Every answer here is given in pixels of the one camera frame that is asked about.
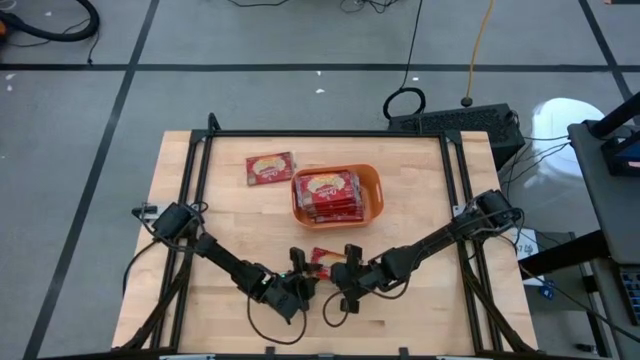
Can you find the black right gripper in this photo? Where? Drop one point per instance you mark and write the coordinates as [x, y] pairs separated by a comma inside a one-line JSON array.
[[370, 277]]

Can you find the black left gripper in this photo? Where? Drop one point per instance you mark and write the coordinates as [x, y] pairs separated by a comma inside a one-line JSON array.
[[285, 295]]

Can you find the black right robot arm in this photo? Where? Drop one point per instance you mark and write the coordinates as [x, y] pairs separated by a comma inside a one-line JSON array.
[[435, 242]]

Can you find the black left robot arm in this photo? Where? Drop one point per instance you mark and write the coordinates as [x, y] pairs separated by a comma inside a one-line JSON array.
[[225, 257]]

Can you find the orange plastic basket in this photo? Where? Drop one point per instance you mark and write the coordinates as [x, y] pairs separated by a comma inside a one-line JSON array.
[[372, 200]]

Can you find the white paper sheet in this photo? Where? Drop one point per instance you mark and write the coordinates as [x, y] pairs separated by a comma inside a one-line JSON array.
[[526, 245]]

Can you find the small blue object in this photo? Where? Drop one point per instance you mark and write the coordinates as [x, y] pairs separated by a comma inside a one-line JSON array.
[[547, 290]]

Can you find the black desk base beam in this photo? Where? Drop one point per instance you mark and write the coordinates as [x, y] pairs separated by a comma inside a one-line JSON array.
[[565, 250]]

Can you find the grey side desk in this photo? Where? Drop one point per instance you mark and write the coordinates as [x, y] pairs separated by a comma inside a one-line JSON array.
[[600, 210]]

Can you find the black keyboard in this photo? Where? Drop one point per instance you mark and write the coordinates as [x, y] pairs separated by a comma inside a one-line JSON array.
[[632, 295]]

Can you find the black device blue screen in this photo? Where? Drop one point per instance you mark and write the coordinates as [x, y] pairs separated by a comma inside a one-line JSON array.
[[620, 160]]

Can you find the black monitor pole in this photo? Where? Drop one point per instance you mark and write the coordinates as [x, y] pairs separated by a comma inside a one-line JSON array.
[[617, 117]]

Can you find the black frame clip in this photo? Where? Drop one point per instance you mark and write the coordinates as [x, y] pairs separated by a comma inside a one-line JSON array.
[[402, 353], [270, 353]]

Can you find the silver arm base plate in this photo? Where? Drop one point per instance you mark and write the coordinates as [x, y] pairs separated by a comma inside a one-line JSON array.
[[457, 211]]

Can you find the silver aluminium bracket bar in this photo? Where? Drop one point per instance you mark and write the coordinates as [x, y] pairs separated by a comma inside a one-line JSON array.
[[452, 358], [187, 358]]

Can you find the black aluminium table frame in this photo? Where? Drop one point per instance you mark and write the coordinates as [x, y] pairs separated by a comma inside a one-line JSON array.
[[325, 134]]

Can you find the black corner bracket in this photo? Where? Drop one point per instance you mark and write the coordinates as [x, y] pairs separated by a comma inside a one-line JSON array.
[[213, 122]]

